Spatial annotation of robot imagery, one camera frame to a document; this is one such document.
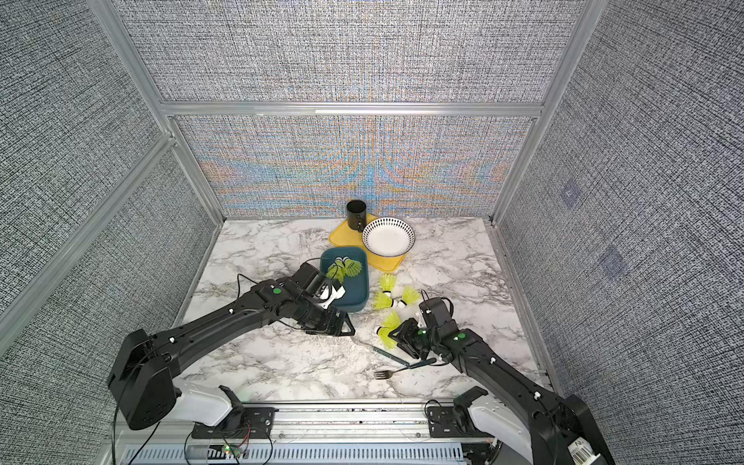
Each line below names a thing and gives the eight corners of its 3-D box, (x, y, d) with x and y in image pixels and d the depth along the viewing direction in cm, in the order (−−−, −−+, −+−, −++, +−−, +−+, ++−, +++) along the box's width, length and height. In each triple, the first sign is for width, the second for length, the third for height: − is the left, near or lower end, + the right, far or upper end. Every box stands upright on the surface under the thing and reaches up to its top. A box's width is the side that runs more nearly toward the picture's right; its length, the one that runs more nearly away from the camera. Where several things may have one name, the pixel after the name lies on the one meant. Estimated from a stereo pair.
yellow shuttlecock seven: (400, 309, 95) (401, 304, 93) (392, 296, 99) (392, 291, 96) (419, 300, 98) (420, 295, 95) (410, 287, 101) (411, 282, 98)
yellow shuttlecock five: (373, 309, 95) (373, 305, 93) (373, 297, 98) (373, 293, 96) (395, 309, 95) (395, 305, 93) (394, 297, 98) (395, 293, 96)
